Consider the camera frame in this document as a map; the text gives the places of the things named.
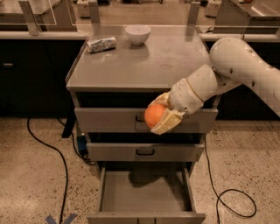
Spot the grey metal post middle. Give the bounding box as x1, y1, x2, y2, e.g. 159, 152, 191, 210
87, 0, 101, 25

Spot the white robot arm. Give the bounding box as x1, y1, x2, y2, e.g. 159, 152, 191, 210
151, 37, 280, 135

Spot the bottom grey open drawer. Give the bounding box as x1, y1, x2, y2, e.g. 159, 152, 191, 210
87, 164, 206, 224

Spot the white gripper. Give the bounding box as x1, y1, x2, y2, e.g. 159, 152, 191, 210
150, 78, 204, 135

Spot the black cable right floor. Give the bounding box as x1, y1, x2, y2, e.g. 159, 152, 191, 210
204, 136, 258, 224

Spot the blue power adapter box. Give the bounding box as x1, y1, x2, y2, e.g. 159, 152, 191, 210
77, 135, 88, 156

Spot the grey metal post left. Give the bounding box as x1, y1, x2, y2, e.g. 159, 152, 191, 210
18, 0, 41, 36

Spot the silver foil snack packet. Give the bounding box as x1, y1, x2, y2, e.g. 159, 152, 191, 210
87, 37, 116, 53

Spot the orange fruit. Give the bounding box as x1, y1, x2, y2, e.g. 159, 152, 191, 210
144, 104, 165, 128

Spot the black cable left floor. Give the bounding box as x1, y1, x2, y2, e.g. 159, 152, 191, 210
26, 116, 70, 224

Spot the black cable floor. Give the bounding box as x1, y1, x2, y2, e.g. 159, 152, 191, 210
26, 116, 70, 224
204, 136, 258, 224

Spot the grey metal post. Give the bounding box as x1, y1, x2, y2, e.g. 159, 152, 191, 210
87, 0, 101, 25
186, 1, 200, 25
18, 0, 41, 36

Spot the grey metal post right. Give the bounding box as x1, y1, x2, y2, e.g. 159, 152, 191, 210
186, 1, 200, 25

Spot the middle grey drawer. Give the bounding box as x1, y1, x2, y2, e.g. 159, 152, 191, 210
87, 143, 204, 162

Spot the blue tape floor mark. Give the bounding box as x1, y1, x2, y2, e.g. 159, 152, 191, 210
45, 213, 78, 224

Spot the long white counter ledge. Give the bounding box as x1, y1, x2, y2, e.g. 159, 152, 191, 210
0, 31, 280, 43

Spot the top grey drawer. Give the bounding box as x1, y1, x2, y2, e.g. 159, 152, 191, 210
74, 108, 218, 133

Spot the white ceramic bowl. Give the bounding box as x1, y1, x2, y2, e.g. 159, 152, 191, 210
125, 24, 151, 46

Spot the grey metal drawer cabinet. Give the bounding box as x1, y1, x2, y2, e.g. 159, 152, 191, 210
65, 24, 230, 173

